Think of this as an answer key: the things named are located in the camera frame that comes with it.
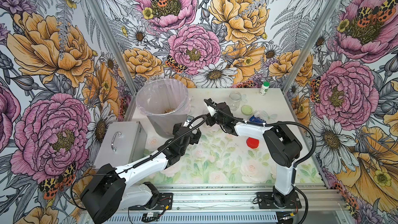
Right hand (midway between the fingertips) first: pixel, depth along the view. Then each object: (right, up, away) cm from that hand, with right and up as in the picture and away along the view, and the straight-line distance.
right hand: (206, 115), depth 95 cm
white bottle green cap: (+43, +19, +20) cm, 51 cm away
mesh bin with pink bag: (-26, +8, +6) cm, 28 cm away
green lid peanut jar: (+19, +11, +10) cm, 24 cm away
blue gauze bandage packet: (+32, -3, +9) cm, 33 cm away
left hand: (-10, -7, -10) cm, 16 cm away
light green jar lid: (+28, +3, +14) cm, 32 cm away
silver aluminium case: (-42, -12, -15) cm, 46 cm away
